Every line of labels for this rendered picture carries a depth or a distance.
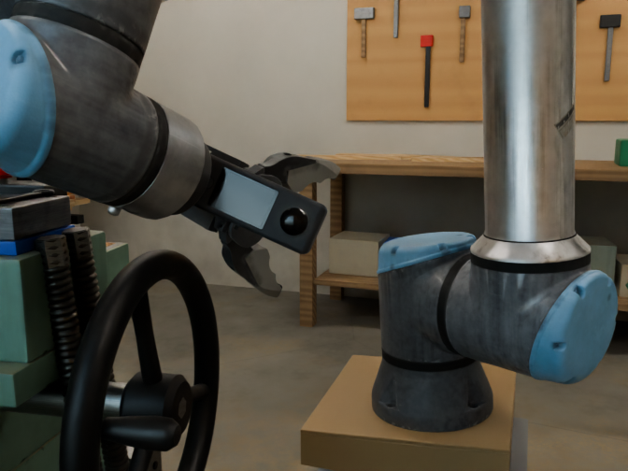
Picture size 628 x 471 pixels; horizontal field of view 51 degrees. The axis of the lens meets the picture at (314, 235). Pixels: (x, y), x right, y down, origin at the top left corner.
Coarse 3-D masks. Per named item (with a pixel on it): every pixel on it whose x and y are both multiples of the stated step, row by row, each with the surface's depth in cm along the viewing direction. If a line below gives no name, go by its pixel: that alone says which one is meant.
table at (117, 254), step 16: (112, 256) 87; (128, 256) 91; (112, 272) 87; (80, 336) 62; (48, 352) 57; (0, 368) 53; (16, 368) 53; (32, 368) 55; (48, 368) 57; (0, 384) 53; (16, 384) 53; (32, 384) 55; (48, 384) 57; (0, 400) 53; (16, 400) 53
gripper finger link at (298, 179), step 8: (288, 152) 68; (320, 160) 65; (296, 168) 63; (304, 168) 63; (312, 168) 64; (320, 168) 65; (328, 168) 66; (336, 168) 68; (288, 176) 62; (296, 176) 63; (304, 176) 64; (312, 176) 65; (320, 176) 66; (328, 176) 67; (336, 176) 68; (288, 184) 63; (296, 184) 64; (304, 184) 64; (296, 192) 64
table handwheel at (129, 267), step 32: (160, 256) 58; (128, 288) 52; (192, 288) 66; (96, 320) 49; (128, 320) 51; (192, 320) 70; (96, 352) 48; (96, 384) 47; (128, 384) 59; (160, 384) 58; (64, 416) 47; (96, 416) 47; (192, 416) 72; (64, 448) 46; (96, 448) 47; (192, 448) 70
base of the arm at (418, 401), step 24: (384, 360) 101; (456, 360) 95; (384, 384) 100; (408, 384) 96; (432, 384) 95; (456, 384) 95; (480, 384) 98; (384, 408) 99; (408, 408) 96; (432, 408) 95; (456, 408) 95; (480, 408) 97; (432, 432) 95
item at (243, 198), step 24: (216, 168) 55; (240, 168) 55; (216, 192) 55; (240, 192) 55; (264, 192) 55; (288, 192) 55; (240, 216) 55; (264, 216) 55; (288, 216) 54; (312, 216) 54; (288, 240) 55; (312, 240) 55
